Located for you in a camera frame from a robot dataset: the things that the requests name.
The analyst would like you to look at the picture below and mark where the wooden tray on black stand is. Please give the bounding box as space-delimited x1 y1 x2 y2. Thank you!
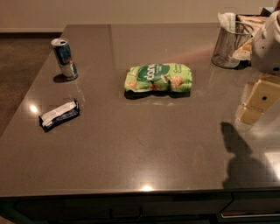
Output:
234 7 275 60

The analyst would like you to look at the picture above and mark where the blue silver drink can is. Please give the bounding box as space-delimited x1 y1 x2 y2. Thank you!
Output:
51 38 78 81

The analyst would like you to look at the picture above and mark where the dark blue rxbar wrapper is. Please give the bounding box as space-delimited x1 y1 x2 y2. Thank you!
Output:
38 100 80 132

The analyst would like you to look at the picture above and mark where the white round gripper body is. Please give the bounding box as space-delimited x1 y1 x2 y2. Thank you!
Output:
251 10 280 75

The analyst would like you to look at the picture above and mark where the wire mesh cup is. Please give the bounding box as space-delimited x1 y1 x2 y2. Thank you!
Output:
212 21 254 68

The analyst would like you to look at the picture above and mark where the white tissue in cup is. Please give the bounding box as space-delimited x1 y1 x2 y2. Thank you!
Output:
218 12 235 32

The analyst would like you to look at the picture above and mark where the green snack bag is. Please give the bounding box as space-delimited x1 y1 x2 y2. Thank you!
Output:
124 63 193 93

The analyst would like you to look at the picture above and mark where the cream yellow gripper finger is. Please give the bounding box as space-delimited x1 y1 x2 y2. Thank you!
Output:
238 75 280 124

